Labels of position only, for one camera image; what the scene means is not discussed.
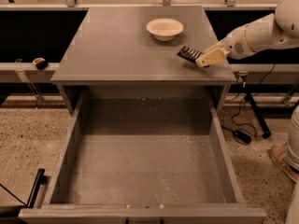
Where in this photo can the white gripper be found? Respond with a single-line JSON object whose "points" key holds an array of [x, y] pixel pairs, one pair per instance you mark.
{"points": [[234, 47]]}

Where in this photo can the black rxbar chocolate wrapper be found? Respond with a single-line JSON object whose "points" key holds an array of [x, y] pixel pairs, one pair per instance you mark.
{"points": [[189, 54]]}

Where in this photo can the grey top drawer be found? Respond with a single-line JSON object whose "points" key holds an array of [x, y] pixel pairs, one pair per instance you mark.
{"points": [[143, 161]]}

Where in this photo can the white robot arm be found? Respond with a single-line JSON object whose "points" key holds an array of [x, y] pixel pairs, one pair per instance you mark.
{"points": [[278, 30]]}

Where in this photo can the grey cabinet with counter top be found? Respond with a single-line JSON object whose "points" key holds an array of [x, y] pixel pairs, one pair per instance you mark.
{"points": [[114, 56]]}

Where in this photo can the black stand leg right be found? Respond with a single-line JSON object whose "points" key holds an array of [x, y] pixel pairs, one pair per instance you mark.
{"points": [[259, 116]]}

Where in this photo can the tan shoe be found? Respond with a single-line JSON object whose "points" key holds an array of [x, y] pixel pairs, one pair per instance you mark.
{"points": [[279, 157]]}

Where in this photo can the yellow black tape measure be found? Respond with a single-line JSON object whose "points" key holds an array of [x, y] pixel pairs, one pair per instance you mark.
{"points": [[40, 63]]}

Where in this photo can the black post at left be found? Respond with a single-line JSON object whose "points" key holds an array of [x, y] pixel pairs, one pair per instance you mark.
{"points": [[40, 179]]}

